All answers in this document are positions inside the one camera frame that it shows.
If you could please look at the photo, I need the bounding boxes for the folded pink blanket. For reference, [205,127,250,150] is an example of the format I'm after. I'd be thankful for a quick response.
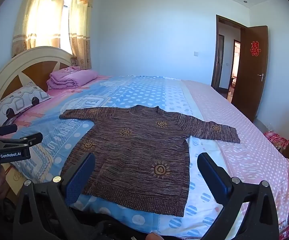
[47,66,98,90]

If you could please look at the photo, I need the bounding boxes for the red patterned cloth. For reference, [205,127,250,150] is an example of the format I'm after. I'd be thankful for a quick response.
[263,130,289,151]

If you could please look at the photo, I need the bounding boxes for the cream and wood headboard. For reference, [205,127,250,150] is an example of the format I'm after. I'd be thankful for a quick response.
[0,46,75,100]

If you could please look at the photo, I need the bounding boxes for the patchwork printed bed sheet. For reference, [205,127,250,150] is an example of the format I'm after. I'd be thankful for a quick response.
[0,74,289,240]

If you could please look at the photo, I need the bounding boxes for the yellow patterned curtain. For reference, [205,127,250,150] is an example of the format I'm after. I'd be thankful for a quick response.
[11,0,71,58]
[66,0,95,71]

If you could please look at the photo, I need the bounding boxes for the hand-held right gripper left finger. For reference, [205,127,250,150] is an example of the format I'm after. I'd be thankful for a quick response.
[13,152,96,240]

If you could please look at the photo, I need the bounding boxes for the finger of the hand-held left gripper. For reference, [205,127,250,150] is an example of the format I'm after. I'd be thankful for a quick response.
[0,124,18,137]
[0,132,44,151]

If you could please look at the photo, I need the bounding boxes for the red paper door decoration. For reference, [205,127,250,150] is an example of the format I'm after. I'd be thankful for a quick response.
[250,41,261,57]

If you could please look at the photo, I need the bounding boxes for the patterned white pillow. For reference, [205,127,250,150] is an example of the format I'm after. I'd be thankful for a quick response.
[0,82,52,125]

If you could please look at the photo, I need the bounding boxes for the brown wooden door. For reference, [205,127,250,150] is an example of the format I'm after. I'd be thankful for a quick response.
[231,26,269,123]

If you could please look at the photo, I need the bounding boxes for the brown door frame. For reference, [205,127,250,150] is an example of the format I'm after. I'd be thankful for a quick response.
[211,14,250,98]

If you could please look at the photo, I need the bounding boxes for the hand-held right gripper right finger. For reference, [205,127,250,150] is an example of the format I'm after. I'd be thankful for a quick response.
[197,152,279,240]

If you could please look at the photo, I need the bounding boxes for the brown knitted sweater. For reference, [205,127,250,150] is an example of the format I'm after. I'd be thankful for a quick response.
[59,104,240,217]

